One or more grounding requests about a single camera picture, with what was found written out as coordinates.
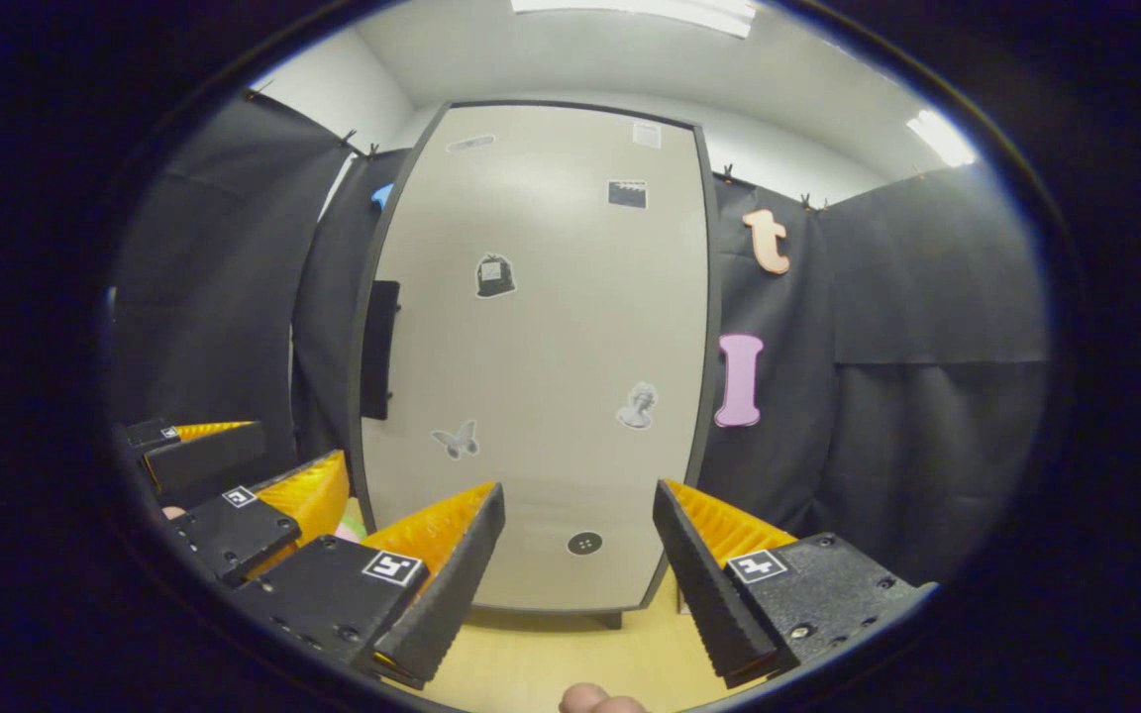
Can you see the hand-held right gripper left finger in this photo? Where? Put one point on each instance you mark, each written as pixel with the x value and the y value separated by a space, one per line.
pixel 452 594

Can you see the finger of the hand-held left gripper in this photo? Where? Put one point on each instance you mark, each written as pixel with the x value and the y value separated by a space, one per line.
pixel 234 535
pixel 204 456

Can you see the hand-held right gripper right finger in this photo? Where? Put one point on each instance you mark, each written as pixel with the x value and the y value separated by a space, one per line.
pixel 699 594

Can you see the black backdrop cloth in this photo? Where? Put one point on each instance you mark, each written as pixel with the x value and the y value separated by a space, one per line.
pixel 927 396

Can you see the ceiling light panel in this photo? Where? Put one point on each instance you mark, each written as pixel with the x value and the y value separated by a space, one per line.
pixel 650 12
pixel 942 139

